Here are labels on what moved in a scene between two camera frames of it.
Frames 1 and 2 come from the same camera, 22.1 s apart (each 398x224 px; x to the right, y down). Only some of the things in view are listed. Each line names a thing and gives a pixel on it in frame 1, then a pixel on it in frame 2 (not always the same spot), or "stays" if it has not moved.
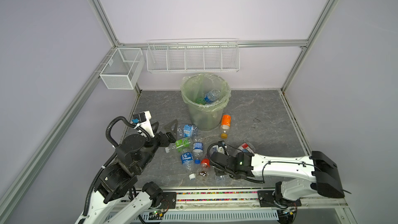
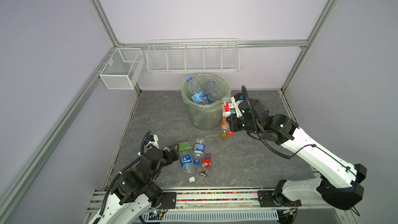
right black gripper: (217, 172) -> (233, 124)
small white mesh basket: (124, 68) stays
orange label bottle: (226, 121) stays
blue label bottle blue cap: (197, 150) stays
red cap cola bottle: (205, 164) stays
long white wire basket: (190, 55) stays
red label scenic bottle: (247, 147) -> (226, 103)
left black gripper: (166, 141) -> (169, 159)
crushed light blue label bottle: (189, 130) -> (198, 95)
